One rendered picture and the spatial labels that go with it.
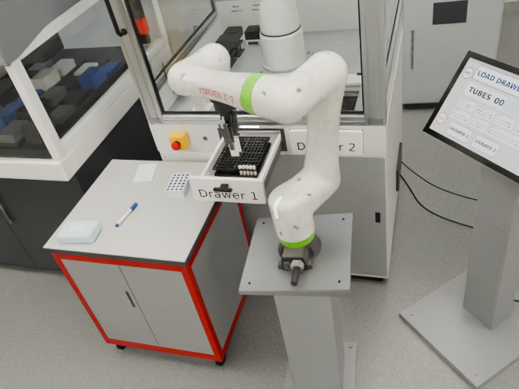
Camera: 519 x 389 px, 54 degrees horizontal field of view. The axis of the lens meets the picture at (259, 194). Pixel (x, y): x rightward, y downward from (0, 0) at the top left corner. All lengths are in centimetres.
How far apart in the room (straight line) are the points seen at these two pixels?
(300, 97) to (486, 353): 150
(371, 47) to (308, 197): 58
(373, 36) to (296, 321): 103
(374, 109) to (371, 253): 78
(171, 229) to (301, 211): 62
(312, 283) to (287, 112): 59
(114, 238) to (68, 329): 97
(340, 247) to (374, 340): 82
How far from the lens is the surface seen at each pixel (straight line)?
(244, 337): 254
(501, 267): 219
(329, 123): 152
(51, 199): 270
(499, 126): 181
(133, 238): 203
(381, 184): 218
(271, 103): 132
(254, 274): 172
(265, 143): 208
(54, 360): 285
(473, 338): 246
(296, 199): 157
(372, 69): 189
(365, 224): 235
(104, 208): 224
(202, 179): 191
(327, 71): 140
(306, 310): 186
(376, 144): 206
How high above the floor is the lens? 204
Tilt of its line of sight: 39 degrees down
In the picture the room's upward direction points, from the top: 12 degrees counter-clockwise
